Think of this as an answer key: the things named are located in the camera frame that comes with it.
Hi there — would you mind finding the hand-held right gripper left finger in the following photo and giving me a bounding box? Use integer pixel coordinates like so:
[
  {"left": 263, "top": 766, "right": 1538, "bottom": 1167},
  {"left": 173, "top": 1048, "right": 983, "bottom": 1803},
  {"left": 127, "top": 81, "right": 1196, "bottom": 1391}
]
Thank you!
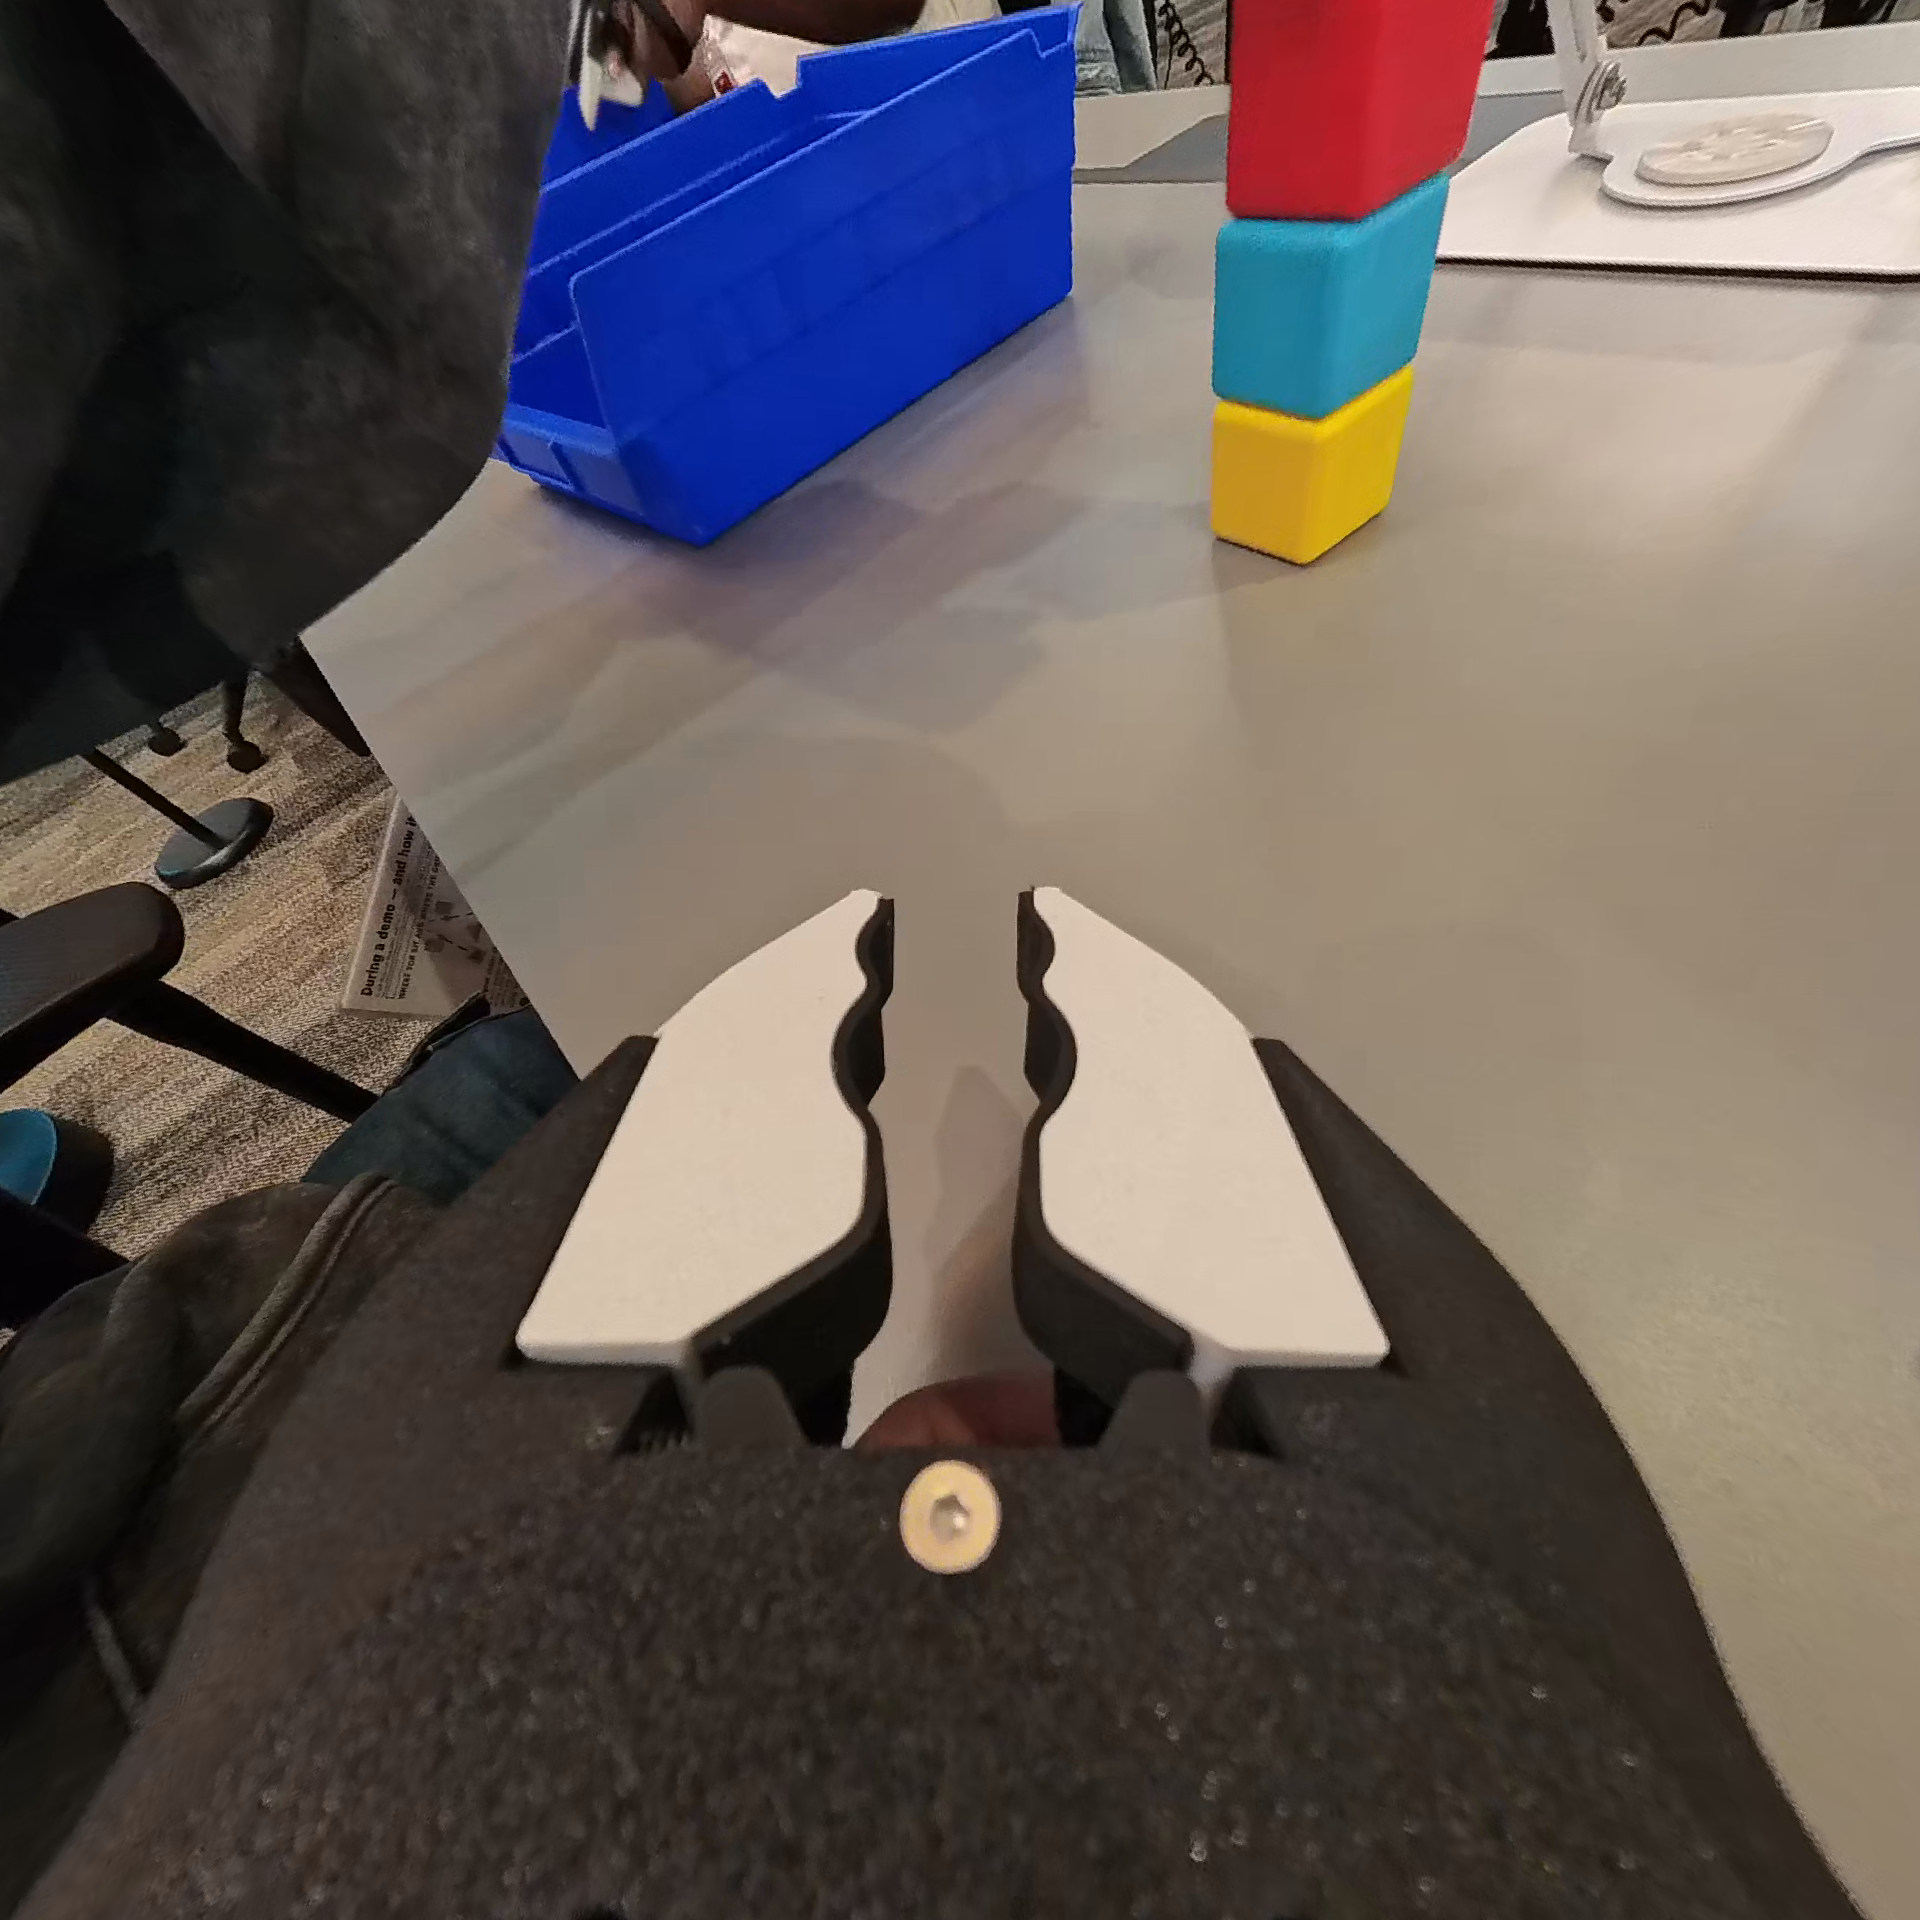
[{"left": 515, "top": 886, "right": 899, "bottom": 1373}]

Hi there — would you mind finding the cyan cube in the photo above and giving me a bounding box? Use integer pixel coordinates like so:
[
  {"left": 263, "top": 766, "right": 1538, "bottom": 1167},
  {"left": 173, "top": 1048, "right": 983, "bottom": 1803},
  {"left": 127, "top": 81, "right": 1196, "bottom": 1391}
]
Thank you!
[{"left": 1212, "top": 166, "right": 1454, "bottom": 423}]

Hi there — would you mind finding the black chair base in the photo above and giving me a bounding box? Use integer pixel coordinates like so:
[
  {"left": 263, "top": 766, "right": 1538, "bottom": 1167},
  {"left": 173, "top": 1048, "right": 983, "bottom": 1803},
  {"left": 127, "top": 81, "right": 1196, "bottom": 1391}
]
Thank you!
[{"left": 82, "top": 643, "right": 378, "bottom": 888}]

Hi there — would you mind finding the blue denim jacket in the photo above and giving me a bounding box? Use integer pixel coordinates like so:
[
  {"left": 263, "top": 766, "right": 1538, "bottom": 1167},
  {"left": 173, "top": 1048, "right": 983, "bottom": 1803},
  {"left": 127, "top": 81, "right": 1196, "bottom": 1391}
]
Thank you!
[{"left": 1073, "top": 0, "right": 1231, "bottom": 95}]

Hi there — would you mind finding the red cube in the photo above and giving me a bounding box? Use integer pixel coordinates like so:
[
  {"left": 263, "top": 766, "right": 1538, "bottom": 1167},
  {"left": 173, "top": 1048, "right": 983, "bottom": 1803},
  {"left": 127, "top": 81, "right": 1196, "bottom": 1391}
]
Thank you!
[{"left": 1226, "top": 0, "right": 1500, "bottom": 219}]

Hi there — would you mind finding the grey desk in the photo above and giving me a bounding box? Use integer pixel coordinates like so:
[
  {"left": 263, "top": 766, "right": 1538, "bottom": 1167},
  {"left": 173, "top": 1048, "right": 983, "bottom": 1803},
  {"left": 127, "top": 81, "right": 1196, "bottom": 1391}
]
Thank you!
[{"left": 300, "top": 81, "right": 1920, "bottom": 1920}]

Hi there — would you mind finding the black office chair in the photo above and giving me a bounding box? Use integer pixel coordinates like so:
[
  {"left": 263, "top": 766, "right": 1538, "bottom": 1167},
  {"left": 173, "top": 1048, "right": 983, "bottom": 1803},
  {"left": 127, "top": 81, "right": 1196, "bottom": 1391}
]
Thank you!
[{"left": 0, "top": 882, "right": 378, "bottom": 1120}]

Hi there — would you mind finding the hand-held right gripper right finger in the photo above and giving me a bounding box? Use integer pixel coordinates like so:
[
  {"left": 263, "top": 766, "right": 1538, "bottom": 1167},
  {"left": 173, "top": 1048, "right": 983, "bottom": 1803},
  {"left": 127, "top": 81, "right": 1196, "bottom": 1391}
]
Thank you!
[{"left": 1007, "top": 885, "right": 1393, "bottom": 1378}]

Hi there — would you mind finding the person's blue jeans leg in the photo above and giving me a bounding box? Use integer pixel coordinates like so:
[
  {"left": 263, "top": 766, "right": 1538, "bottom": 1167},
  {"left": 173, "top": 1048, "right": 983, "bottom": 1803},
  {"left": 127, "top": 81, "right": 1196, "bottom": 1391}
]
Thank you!
[{"left": 306, "top": 1007, "right": 579, "bottom": 1201}]

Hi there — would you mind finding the blue plastic bin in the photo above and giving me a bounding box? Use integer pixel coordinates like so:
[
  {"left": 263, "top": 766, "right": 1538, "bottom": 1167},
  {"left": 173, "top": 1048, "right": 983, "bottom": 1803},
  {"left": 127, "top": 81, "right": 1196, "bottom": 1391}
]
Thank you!
[{"left": 497, "top": 0, "right": 1081, "bottom": 549}]

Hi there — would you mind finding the yellow cube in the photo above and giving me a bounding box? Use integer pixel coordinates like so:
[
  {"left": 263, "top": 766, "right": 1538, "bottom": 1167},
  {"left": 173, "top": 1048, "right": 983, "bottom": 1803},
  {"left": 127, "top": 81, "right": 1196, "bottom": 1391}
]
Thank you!
[{"left": 1210, "top": 359, "right": 1417, "bottom": 567}]

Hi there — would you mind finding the printed paper sheet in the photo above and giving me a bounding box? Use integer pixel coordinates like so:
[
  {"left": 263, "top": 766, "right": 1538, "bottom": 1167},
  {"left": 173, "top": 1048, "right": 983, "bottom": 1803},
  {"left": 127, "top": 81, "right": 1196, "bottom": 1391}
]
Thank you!
[{"left": 343, "top": 802, "right": 527, "bottom": 1021}]

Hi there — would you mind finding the person's left forearm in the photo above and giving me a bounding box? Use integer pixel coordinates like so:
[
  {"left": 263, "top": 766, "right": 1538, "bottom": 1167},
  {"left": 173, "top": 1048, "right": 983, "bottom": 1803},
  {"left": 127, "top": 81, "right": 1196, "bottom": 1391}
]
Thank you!
[{"left": 0, "top": 0, "right": 589, "bottom": 784}]

